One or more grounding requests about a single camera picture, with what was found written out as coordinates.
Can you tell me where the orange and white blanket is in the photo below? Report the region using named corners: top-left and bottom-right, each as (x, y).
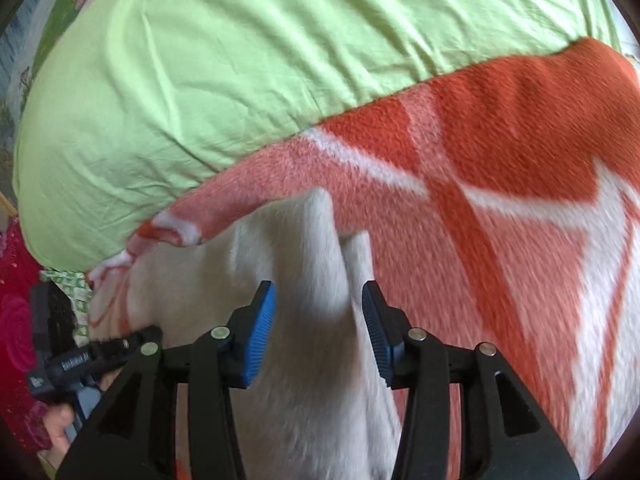
top-left (85, 36), bottom-right (640, 480)

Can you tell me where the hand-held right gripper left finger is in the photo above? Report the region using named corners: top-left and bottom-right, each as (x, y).
top-left (54, 280), bottom-right (277, 480)

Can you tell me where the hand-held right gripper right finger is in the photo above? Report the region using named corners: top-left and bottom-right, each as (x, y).
top-left (361, 280), bottom-right (582, 480)

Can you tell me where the person's left hand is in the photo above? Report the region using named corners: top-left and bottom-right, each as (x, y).
top-left (44, 367), bottom-right (126, 452)

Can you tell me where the green patterned small pillow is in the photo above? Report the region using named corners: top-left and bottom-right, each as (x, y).
top-left (40, 267), bottom-right (98, 348)

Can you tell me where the red floral pillow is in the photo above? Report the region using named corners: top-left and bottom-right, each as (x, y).
top-left (0, 217), bottom-right (63, 453)

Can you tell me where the green quilt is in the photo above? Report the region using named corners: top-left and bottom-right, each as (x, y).
top-left (11, 0), bottom-right (631, 273)

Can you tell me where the beige knit sweater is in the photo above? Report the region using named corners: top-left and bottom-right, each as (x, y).
top-left (89, 187), bottom-right (406, 480)

